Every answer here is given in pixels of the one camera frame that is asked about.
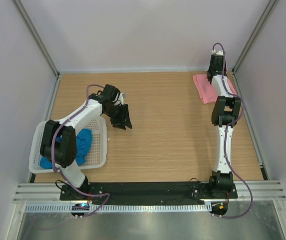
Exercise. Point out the aluminium frame post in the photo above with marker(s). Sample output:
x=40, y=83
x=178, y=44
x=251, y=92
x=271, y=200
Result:
x=269, y=8
x=36, y=37

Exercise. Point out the left aluminium frame post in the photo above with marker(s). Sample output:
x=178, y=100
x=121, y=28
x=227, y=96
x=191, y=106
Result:
x=36, y=37

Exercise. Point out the pink t shirt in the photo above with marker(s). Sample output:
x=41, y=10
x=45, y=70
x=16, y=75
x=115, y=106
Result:
x=210, y=91

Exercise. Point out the right aluminium frame post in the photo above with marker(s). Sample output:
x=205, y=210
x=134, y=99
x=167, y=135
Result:
x=269, y=8

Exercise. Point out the white slotted cable duct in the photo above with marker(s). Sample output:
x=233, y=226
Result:
x=83, y=208

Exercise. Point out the aluminium front rail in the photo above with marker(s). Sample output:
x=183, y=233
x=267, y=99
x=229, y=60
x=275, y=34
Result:
x=262, y=190

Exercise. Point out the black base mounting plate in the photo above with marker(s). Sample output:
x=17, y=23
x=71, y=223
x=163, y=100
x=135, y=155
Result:
x=159, y=193

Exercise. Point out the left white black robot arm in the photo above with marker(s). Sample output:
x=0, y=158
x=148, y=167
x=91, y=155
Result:
x=59, y=144

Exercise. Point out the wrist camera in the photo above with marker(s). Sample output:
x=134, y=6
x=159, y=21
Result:
x=121, y=98
x=217, y=52

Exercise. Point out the blue t shirt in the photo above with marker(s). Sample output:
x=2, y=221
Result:
x=83, y=145

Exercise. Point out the white perforated plastic basket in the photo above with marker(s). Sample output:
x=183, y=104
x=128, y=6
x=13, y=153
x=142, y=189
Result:
x=94, y=159

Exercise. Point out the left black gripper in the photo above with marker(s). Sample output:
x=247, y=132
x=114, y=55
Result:
x=119, y=123

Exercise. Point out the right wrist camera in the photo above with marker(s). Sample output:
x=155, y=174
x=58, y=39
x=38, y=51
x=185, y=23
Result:
x=217, y=52

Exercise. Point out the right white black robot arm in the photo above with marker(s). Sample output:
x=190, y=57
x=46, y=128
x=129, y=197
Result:
x=226, y=110

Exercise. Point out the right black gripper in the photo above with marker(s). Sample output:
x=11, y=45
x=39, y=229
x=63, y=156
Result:
x=222, y=63

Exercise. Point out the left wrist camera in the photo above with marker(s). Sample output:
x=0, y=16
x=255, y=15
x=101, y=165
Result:
x=121, y=98

